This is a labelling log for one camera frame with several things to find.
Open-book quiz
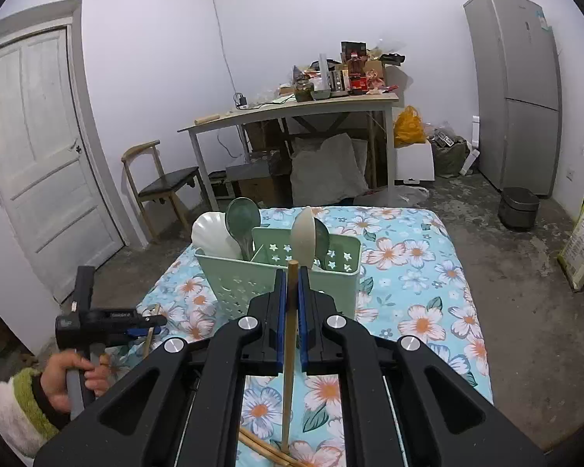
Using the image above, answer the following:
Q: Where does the wooden chopstick three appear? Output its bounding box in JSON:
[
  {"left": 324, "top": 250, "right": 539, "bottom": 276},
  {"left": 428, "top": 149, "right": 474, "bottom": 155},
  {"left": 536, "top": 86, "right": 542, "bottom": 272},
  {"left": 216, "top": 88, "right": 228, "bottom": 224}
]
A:
[{"left": 143, "top": 304, "right": 161, "bottom": 360}]

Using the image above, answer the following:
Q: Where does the wooden chopstick two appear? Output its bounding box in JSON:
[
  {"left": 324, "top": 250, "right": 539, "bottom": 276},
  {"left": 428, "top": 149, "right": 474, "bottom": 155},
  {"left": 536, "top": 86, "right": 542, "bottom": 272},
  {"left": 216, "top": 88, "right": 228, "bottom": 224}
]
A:
[{"left": 238, "top": 427, "right": 304, "bottom": 467}]

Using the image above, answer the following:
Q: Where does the wooden chopstick one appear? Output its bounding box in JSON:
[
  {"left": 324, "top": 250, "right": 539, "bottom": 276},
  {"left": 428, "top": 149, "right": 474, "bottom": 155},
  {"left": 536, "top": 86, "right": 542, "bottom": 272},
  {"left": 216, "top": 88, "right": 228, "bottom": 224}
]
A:
[{"left": 281, "top": 259, "right": 299, "bottom": 453}]

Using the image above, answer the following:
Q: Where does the forearm in fuzzy sleeve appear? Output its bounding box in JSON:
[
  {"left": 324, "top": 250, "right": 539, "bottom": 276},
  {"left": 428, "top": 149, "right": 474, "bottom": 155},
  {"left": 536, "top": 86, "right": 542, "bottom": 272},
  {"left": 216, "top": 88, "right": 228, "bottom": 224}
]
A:
[{"left": 0, "top": 368, "right": 59, "bottom": 458}]

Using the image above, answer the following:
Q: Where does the person's left hand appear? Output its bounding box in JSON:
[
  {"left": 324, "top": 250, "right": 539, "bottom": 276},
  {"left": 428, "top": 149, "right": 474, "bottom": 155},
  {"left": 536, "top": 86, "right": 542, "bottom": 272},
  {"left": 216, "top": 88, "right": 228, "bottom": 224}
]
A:
[{"left": 40, "top": 350, "right": 111, "bottom": 413}]

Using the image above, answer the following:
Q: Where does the green plastic utensil basket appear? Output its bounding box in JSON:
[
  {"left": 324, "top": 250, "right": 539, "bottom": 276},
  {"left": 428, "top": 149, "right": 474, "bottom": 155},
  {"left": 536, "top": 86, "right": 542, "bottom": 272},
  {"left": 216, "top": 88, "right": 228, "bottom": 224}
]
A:
[{"left": 196, "top": 228, "right": 362, "bottom": 320}]

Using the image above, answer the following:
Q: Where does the floral blue tablecloth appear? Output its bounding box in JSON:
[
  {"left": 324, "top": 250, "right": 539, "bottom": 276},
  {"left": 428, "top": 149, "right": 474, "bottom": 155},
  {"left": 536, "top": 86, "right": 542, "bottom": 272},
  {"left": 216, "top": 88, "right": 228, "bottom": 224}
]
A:
[{"left": 137, "top": 207, "right": 493, "bottom": 466}]

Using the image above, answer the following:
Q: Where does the white door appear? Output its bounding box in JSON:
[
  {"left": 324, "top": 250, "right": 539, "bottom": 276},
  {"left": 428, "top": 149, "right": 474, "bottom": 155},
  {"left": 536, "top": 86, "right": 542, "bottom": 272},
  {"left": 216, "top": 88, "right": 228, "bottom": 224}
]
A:
[{"left": 0, "top": 28, "right": 123, "bottom": 302}]

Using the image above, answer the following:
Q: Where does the white shell-shaped plate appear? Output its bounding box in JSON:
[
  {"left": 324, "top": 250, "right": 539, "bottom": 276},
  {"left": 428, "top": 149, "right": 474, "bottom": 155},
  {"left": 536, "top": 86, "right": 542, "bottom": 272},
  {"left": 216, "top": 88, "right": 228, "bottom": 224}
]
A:
[{"left": 192, "top": 212, "right": 241, "bottom": 259}]

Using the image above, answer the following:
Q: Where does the wooden chair black seat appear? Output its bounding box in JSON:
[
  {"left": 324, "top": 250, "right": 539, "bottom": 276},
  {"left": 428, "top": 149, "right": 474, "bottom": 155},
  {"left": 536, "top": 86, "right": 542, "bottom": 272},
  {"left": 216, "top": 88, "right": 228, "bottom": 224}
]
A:
[{"left": 121, "top": 140, "right": 204, "bottom": 241}]

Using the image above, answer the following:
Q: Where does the green spoon in basket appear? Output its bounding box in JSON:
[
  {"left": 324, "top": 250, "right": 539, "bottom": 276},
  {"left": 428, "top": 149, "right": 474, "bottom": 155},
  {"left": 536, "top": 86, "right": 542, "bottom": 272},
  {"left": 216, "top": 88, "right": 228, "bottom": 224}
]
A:
[{"left": 225, "top": 197, "right": 261, "bottom": 262}]

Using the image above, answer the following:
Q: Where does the black rice cooker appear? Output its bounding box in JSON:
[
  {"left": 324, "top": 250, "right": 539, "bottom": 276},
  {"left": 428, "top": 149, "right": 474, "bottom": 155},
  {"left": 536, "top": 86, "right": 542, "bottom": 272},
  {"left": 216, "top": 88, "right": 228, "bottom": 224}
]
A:
[{"left": 498, "top": 187, "right": 539, "bottom": 231}]

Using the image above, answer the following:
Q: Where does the white box by desk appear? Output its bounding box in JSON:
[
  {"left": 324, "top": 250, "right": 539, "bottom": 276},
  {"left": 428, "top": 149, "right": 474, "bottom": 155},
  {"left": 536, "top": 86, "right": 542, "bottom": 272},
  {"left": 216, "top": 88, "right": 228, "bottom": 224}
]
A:
[{"left": 394, "top": 141, "right": 436, "bottom": 183}]

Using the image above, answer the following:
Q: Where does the grey sack under desk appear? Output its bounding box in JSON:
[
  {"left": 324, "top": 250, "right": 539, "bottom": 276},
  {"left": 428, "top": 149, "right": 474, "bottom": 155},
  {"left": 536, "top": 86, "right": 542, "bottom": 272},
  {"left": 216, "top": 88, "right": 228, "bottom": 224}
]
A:
[{"left": 290, "top": 133, "right": 369, "bottom": 207}]

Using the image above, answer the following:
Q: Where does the yellow plastic bag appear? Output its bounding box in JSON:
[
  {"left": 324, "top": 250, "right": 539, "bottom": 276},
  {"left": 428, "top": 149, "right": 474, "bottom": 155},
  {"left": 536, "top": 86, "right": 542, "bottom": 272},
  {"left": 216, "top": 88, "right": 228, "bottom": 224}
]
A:
[{"left": 393, "top": 105, "right": 426, "bottom": 147}]

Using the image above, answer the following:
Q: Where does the grey wooden desk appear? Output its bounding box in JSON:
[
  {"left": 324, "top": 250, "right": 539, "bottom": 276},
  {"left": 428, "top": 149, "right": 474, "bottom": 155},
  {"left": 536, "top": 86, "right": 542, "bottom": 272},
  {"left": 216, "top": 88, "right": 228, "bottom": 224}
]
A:
[{"left": 179, "top": 93, "right": 400, "bottom": 211}]

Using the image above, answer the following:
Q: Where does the silver refrigerator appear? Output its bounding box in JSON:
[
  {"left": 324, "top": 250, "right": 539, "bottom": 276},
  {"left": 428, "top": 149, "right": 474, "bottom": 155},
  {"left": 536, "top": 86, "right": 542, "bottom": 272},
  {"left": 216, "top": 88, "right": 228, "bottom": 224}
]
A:
[{"left": 464, "top": 0, "right": 562, "bottom": 196}]

